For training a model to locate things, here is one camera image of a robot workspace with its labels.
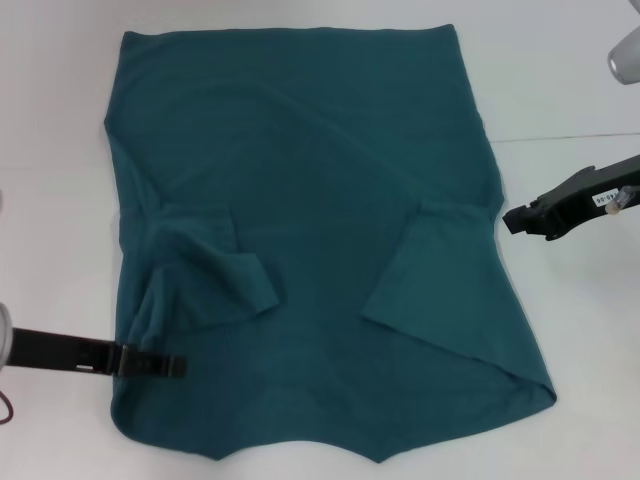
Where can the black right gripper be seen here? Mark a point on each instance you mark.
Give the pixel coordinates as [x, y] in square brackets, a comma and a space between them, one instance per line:
[580, 200]

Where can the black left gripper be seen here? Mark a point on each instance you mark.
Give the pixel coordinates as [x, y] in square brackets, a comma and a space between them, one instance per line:
[60, 350]

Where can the teal blue shirt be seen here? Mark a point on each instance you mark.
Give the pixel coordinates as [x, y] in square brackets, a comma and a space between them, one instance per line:
[325, 175]

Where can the silver metal plug fitting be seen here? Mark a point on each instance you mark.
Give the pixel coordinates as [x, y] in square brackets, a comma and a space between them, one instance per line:
[620, 200]

